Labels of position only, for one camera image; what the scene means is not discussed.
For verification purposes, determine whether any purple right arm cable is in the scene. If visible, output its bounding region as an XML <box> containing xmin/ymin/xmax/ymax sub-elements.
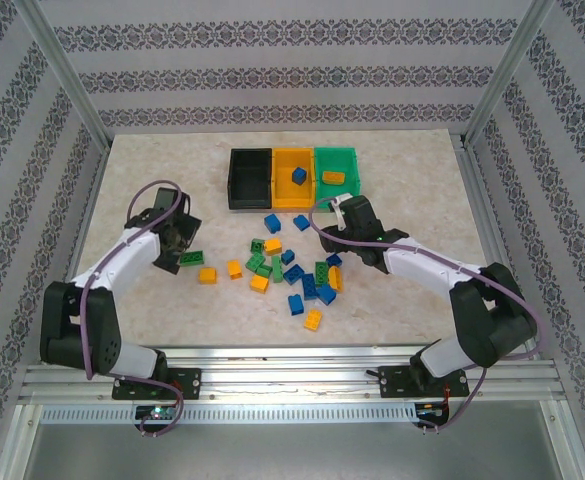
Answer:
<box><xmin>309</xmin><ymin>197</ymin><xmax>543</xmax><ymax>436</ymax></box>

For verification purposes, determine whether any aluminium mounting rail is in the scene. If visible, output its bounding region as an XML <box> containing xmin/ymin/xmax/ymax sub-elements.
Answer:
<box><xmin>19</xmin><ymin>344</ymin><xmax>566</xmax><ymax>406</ymax></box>

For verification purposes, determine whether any yellow plastic bin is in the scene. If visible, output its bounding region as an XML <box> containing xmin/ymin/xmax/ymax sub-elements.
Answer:
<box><xmin>270</xmin><ymin>147</ymin><xmax>319</xmax><ymax>210</ymax></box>

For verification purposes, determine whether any black plastic bin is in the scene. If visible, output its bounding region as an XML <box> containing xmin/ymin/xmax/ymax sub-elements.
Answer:
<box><xmin>226</xmin><ymin>147</ymin><xmax>276</xmax><ymax>211</ymax></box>

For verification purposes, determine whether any green plastic bin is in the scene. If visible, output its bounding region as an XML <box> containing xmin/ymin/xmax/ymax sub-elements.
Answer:
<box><xmin>313</xmin><ymin>144</ymin><xmax>362</xmax><ymax>214</ymax></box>

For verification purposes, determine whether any slotted grey cable duct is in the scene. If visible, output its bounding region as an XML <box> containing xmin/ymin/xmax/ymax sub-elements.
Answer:
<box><xmin>39</xmin><ymin>403</ymin><xmax>418</xmax><ymax>424</ymax></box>

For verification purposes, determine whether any aluminium frame post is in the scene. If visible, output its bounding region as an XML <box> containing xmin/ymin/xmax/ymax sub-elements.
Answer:
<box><xmin>14</xmin><ymin>0</ymin><xmax>113</xmax><ymax>149</ymax></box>
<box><xmin>461</xmin><ymin>0</ymin><xmax>571</xmax><ymax>149</ymax></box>

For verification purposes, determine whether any aluminium side rail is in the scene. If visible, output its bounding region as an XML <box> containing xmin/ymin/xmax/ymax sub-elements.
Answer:
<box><xmin>41</xmin><ymin>142</ymin><xmax>118</xmax><ymax>366</ymax></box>
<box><xmin>454</xmin><ymin>134</ymin><xmax>543</xmax><ymax>361</ymax></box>

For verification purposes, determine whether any grey metal shelf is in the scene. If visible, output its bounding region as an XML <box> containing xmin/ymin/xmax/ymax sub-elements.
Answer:
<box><xmin>1</xmin><ymin>404</ymin><xmax>585</xmax><ymax>480</ymax></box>

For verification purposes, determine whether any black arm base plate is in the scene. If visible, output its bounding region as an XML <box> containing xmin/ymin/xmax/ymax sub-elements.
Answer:
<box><xmin>377</xmin><ymin>364</ymin><xmax>469</xmax><ymax>400</ymax></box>
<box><xmin>111</xmin><ymin>367</ymin><xmax>203</xmax><ymax>401</ymax></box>

